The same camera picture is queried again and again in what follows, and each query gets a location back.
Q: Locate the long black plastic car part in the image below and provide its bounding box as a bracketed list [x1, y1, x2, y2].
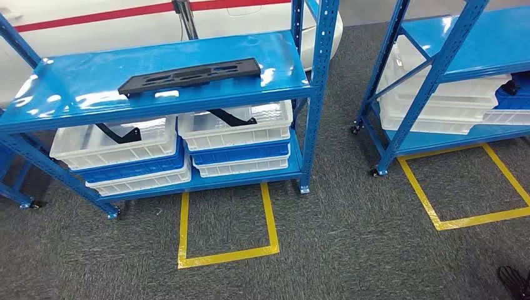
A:
[117, 57, 262, 98]

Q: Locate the blue metal shelf rack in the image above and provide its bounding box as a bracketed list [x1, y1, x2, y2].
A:
[0, 0, 341, 220]
[351, 0, 530, 178]

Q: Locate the small black part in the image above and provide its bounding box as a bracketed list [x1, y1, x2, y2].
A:
[502, 79, 522, 97]

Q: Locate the white car body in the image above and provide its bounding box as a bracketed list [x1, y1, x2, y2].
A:
[0, 0, 344, 111]

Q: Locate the red barrier belt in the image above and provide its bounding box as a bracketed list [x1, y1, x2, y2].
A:
[14, 0, 291, 33]

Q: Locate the black bracket part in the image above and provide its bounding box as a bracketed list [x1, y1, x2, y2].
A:
[95, 123, 143, 145]
[207, 108, 258, 128]

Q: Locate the chrome stanchion post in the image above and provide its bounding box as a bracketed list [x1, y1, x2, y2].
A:
[171, 0, 199, 41]

